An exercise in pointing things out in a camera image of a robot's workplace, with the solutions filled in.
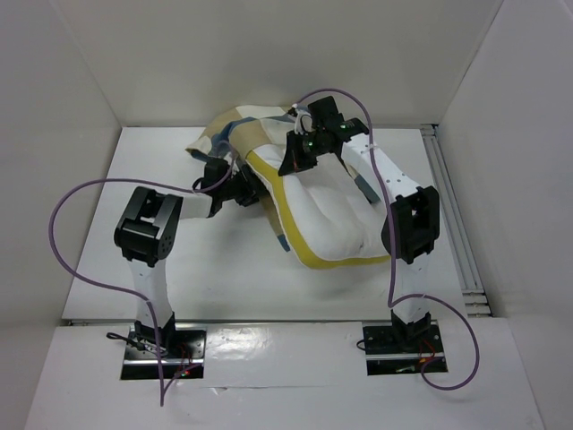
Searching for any blue tan white pillowcase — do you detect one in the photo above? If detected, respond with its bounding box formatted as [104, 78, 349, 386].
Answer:
[185, 103, 381, 254]

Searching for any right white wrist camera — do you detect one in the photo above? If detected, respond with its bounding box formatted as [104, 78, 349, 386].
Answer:
[288, 103, 313, 134]

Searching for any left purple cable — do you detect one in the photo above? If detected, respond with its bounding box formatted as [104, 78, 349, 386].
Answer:
[47, 139, 241, 407]

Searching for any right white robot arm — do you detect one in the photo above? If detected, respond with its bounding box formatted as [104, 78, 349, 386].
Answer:
[278, 96, 440, 351]

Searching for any aluminium rail frame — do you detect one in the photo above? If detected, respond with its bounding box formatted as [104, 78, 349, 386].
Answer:
[420, 125, 493, 318]

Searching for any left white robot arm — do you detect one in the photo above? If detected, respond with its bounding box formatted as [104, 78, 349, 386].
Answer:
[114, 160, 268, 357]

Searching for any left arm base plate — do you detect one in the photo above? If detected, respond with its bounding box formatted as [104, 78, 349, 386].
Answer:
[120, 323, 207, 381]

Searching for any white pillow yellow trim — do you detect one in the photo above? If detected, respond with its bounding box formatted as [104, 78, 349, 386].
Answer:
[246, 144, 390, 270]

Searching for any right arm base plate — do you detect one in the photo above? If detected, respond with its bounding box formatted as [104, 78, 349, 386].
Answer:
[355, 322, 448, 376]

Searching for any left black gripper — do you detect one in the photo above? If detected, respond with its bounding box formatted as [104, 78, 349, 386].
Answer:
[218, 164, 273, 207]

